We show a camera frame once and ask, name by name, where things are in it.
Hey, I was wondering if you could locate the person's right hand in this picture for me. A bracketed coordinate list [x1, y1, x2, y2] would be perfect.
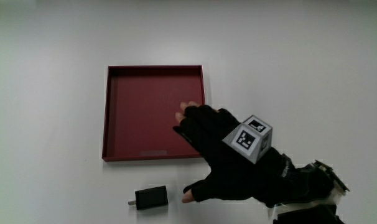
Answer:
[172, 101, 351, 208]

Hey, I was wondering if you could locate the black charger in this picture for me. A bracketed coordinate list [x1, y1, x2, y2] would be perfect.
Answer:
[128, 185, 169, 211]

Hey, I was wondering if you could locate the person's right forearm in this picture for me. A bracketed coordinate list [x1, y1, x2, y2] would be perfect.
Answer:
[267, 198, 347, 224]

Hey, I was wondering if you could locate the white desk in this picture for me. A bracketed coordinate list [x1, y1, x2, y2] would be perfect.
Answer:
[0, 0, 377, 224]

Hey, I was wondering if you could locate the red square tray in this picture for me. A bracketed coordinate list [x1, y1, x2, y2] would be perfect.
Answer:
[101, 64, 206, 162]

